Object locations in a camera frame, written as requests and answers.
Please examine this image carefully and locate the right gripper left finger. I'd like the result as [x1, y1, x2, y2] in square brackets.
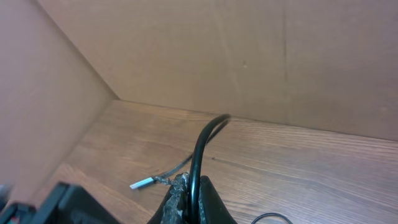
[147, 172, 189, 224]

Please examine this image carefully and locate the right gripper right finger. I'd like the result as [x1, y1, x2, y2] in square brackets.
[198, 175, 237, 224]

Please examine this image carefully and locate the black cable bundle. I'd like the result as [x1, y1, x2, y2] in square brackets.
[129, 113, 233, 224]

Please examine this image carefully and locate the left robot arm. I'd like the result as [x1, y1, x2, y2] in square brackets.
[1, 182, 119, 224]

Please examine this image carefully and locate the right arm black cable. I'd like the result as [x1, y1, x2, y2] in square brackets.
[250, 212, 295, 224]

